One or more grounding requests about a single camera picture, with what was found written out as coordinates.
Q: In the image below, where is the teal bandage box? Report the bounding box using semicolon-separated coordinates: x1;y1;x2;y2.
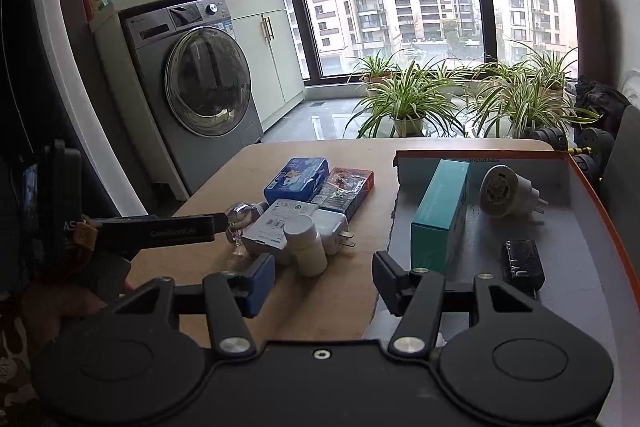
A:
410;159;470;273

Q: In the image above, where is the white labelled small box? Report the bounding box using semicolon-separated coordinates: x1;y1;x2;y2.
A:
242;198;319;265

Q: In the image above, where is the white pill bottle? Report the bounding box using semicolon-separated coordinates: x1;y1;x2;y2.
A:
283;215;328;277

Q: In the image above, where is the black power adapter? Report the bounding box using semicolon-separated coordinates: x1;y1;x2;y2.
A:
501;239;546;299

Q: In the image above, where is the red card box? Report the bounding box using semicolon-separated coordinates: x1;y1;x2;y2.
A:
311;167;374;221

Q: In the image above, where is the white plug-in diffuser device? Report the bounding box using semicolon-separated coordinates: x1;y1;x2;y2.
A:
480;165;548;218

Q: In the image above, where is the blue card box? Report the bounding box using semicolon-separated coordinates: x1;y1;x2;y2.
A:
264;157;330;205

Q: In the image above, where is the orange-rimmed cardboard box lid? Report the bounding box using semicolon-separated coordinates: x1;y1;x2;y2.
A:
386;150;639;426

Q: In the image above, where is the grey front-load washing machine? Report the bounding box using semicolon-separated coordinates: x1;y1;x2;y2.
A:
120;0;262;194

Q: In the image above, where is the front left spider plant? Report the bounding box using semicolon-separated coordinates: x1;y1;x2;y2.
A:
345;61;466;139

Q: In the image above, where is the spider plant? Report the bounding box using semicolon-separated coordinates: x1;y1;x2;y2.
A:
347;50;398;83
518;42;578;91
345;61;466;139
468;62;600;138

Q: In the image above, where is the front right spider plant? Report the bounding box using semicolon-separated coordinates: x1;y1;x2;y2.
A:
468;62;600;138

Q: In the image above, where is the dark grey chair back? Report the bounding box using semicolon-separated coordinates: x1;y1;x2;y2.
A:
601;105;640;265

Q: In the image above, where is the back left spider plant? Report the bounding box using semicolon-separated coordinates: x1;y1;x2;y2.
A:
347;50;398;83

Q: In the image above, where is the black dumbbell yellow bar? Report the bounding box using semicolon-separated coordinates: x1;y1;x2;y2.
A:
525;127;615;184

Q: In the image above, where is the white cabinet with countertop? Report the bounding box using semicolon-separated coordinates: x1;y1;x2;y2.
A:
89;0;305;202

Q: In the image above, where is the back right spider plant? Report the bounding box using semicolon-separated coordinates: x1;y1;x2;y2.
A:
518;42;578;91

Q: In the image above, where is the black bag on floor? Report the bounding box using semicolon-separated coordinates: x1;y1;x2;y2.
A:
575;76;630;135

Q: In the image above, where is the brown rolled mat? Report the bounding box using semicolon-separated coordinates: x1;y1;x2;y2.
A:
574;0;602;80

